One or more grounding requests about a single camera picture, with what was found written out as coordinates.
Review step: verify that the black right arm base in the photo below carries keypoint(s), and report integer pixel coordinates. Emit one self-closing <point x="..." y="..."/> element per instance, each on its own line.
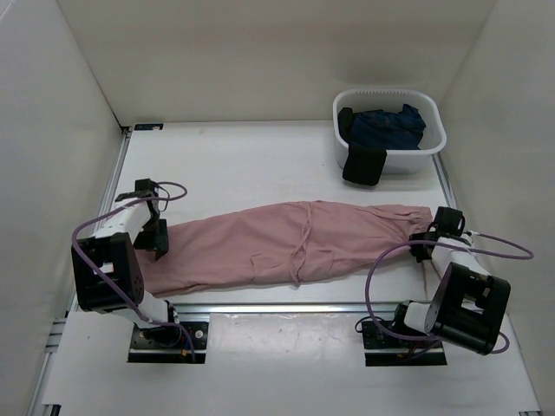
<point x="381" y="350"/>

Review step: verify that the white plastic basket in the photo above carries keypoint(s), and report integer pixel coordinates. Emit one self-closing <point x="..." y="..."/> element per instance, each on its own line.
<point x="391" y="100"/>

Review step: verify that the dark blue trousers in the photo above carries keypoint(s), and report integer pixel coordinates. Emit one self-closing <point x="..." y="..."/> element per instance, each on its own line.
<point x="398" y="131"/>

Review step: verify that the aluminium front rail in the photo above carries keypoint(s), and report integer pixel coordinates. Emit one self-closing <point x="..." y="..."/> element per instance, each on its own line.
<point x="271" y="308"/>

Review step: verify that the aluminium right rail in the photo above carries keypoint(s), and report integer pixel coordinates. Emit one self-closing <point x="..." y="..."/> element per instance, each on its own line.
<point x="446" y="187"/>

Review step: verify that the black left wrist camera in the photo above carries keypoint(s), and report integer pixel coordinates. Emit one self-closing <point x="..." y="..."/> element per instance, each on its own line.
<point x="143" y="188"/>

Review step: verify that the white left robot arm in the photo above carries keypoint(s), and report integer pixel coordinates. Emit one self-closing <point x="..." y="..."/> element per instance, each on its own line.
<point x="108" y="278"/>

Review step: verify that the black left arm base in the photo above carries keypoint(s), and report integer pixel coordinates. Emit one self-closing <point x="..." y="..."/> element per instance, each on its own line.
<point x="169" y="345"/>

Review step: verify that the black trousers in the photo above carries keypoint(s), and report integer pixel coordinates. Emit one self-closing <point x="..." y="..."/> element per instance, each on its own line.
<point x="366" y="153"/>

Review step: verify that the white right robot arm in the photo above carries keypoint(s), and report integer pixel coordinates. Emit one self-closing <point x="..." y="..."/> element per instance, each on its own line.
<point x="469" y="304"/>

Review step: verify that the pink trousers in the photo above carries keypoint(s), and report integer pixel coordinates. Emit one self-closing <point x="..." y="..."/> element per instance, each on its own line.
<point x="287" y="243"/>

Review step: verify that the aluminium left rail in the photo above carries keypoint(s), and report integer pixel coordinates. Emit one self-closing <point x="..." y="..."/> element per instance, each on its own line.
<point x="107" y="197"/>

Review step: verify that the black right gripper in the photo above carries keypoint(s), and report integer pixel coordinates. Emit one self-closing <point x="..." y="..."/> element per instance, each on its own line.
<point x="415" y="250"/>

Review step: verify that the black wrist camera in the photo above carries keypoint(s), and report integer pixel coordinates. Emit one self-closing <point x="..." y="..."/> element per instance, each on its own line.
<point x="449" y="221"/>
<point x="143" y="188"/>

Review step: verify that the aluminium rail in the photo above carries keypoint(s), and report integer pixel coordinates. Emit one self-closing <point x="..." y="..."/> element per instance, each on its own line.
<point x="107" y="197"/>
<point x="446" y="187"/>
<point x="271" y="308"/>

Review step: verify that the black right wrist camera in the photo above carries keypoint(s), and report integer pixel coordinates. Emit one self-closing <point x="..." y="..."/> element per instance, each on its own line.
<point x="449" y="221"/>

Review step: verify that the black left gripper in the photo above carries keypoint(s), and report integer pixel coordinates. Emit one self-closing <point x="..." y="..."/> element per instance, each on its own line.
<point x="159" y="243"/>

